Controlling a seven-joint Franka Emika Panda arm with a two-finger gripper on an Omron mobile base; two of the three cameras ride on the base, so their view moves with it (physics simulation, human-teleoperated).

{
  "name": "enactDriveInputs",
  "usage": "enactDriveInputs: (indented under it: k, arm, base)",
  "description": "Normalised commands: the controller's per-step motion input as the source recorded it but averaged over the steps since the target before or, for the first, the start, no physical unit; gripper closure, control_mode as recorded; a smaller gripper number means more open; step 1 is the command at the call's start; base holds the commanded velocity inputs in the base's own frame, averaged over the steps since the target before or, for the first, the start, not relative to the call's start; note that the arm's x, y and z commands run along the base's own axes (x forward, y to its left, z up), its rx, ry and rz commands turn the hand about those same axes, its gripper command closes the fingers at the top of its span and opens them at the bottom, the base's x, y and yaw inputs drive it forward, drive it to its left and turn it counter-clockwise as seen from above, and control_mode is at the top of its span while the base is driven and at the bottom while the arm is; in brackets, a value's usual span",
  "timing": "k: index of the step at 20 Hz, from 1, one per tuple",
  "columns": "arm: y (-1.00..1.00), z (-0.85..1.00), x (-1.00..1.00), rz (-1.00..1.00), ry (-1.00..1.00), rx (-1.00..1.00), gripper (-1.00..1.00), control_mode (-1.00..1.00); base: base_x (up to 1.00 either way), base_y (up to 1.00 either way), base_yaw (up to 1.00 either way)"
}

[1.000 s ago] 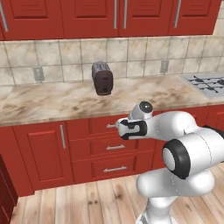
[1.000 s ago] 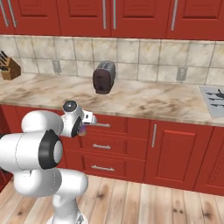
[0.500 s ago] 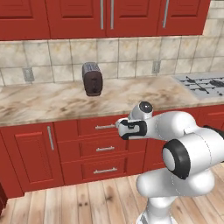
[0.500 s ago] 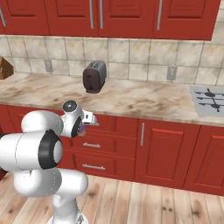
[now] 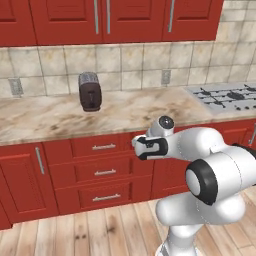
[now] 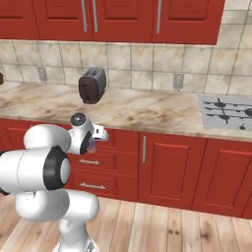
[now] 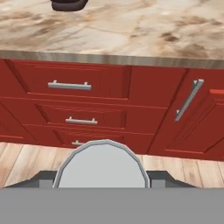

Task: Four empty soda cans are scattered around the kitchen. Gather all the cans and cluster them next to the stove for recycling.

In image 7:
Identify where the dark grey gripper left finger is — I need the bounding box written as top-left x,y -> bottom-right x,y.
4,170 -> 58,189

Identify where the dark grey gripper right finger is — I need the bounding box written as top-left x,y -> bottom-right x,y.
146,170 -> 200,189

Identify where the grey round disc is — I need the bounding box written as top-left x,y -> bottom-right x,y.
52,139 -> 151,189

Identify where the red cupboard door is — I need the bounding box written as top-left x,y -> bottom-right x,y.
146,67 -> 224,163

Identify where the small red drawer front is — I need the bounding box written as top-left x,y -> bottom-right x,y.
22,123 -> 156,156

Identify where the middle-sized red drawer front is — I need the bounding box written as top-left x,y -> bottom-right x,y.
0,95 -> 170,136

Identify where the large red drawer front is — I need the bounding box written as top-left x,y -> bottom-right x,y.
0,58 -> 188,110

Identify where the black rounded object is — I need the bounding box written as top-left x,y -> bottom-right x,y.
50,0 -> 88,13

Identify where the short silver drawer handle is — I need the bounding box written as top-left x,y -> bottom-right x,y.
71,140 -> 86,147
65,115 -> 99,126

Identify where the silver cupboard door handle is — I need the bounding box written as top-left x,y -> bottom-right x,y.
173,78 -> 205,123

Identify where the long silver drawer handle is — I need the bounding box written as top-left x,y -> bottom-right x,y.
47,80 -> 93,91

